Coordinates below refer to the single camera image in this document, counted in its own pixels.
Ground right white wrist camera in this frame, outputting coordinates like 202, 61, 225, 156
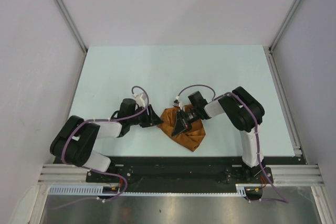
173, 97, 183, 110

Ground left corner aluminium post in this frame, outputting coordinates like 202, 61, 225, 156
53, 0, 88, 55

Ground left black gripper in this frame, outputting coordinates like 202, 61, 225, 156
128, 104, 163, 127

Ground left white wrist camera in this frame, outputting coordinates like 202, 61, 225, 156
133, 92, 147, 108

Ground right corner aluminium post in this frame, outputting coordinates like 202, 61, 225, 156
268, 0, 303, 54

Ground white slotted cable duct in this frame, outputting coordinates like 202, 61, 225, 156
48, 183, 249, 198

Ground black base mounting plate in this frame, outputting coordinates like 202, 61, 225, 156
54, 156, 307, 200

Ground orange cloth napkin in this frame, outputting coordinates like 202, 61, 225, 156
158, 107, 206, 152

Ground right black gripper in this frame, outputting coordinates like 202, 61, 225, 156
172, 106, 200, 137

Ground corner aluminium post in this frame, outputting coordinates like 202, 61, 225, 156
53, 0, 88, 55
268, 0, 303, 54

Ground aluminium front frame rail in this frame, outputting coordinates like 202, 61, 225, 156
38, 164, 324, 186

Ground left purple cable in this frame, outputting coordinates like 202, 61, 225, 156
49, 86, 129, 210

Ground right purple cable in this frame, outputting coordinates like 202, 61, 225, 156
175, 84, 289, 204

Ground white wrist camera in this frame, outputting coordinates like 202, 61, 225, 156
173, 97, 183, 110
133, 92, 147, 108

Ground aluminium right side rail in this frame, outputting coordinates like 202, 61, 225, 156
264, 47, 305, 157

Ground purple cable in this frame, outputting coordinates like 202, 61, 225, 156
49, 86, 129, 210
175, 84, 289, 204

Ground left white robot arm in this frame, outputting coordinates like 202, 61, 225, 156
49, 98, 163, 182

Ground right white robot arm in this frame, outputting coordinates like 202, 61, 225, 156
172, 87, 265, 183

